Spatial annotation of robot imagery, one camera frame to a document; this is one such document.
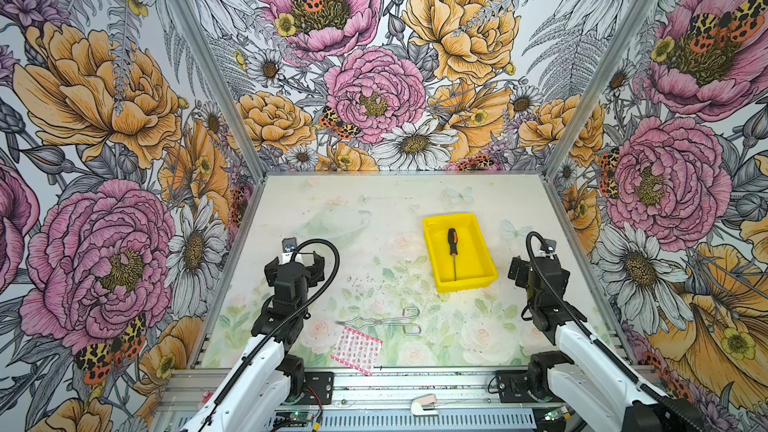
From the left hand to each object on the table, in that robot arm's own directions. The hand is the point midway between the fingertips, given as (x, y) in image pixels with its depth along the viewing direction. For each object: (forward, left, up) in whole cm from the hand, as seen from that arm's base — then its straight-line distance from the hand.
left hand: (297, 264), depth 83 cm
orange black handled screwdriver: (+13, -46, -8) cm, 49 cm away
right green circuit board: (-34, -63, -12) cm, 73 cm away
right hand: (-1, -67, -3) cm, 67 cm away
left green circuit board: (-33, -3, -12) cm, 35 cm away
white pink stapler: (-32, -33, -9) cm, 47 cm away
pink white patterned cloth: (-19, -17, -11) cm, 28 cm away
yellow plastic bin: (+6, -53, -12) cm, 54 cm away
